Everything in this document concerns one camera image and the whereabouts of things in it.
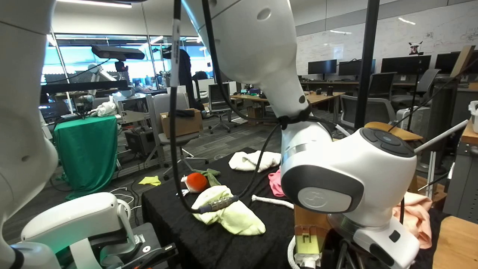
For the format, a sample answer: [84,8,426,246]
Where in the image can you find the brown cardboard box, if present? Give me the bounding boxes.
[294,204,332,269]

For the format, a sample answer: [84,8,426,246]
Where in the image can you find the pink cloth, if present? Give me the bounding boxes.
[268,168,287,198]

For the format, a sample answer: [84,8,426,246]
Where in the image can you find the peach cloth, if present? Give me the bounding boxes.
[392,191,434,250]

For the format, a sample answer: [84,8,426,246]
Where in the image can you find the pale yellow towel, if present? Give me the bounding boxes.
[191,185,267,236]

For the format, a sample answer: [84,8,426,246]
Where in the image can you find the wooden table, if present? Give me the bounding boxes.
[432,215,478,269]

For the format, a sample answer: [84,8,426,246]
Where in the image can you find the white towel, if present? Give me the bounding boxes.
[228,150,282,173]

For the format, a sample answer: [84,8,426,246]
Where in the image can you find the round wooden stool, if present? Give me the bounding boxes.
[364,121,425,143]

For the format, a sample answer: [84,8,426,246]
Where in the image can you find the green cloth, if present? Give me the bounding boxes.
[192,168,222,188]

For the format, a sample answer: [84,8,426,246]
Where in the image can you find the grey cabinet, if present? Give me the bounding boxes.
[443,120,478,225]

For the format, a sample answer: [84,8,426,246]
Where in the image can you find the wooden desk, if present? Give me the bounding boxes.
[230,91,346,124]

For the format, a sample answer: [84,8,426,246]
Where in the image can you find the orange plush ball toy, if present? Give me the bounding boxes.
[181,172,209,194]

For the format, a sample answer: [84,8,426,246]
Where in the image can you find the white rod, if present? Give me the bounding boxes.
[413,119,469,154]

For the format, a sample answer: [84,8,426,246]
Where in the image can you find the row of office chairs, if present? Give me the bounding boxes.
[339,68,442,129]

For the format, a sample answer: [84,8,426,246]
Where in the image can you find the black table cloth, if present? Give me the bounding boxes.
[142,147,450,269]

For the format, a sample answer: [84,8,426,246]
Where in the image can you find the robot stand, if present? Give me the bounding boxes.
[112,223,178,269]

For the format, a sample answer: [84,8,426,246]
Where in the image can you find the black mesh office chair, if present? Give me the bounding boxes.
[207,83,238,135]

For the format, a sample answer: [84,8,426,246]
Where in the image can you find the white plastic container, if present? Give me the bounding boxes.
[468,100,478,134]

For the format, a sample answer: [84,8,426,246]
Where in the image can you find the open cardboard box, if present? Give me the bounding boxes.
[160,108,204,139]

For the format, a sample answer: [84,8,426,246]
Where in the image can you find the yellow cloth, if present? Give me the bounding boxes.
[138,175,162,187]

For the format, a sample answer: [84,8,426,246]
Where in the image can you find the row of monitors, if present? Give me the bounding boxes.
[308,50,478,75]

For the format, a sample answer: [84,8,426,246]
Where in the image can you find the grey office chair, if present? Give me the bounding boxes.
[152,92,210,181]

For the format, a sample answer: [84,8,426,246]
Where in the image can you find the whiteboard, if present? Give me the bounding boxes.
[296,1,478,76]

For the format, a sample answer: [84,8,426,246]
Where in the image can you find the black equipment box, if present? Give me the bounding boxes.
[124,127,150,156]

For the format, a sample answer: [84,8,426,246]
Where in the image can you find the wooden board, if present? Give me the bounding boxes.
[449,45,477,78]

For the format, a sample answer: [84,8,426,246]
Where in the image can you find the black coat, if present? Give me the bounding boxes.
[177,48,205,110]

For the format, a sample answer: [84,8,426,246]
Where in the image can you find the table under green cloth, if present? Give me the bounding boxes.
[53,115,119,201]

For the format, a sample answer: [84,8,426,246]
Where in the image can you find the crumpled white cloth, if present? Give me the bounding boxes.
[89,101,118,117]

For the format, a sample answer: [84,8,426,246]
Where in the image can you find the window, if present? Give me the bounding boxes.
[40,34,210,87]

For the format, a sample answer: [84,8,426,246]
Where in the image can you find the coil of white rope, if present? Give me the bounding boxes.
[286,235,300,269]

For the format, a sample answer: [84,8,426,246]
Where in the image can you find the camera on mount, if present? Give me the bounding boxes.
[40,45,146,95]

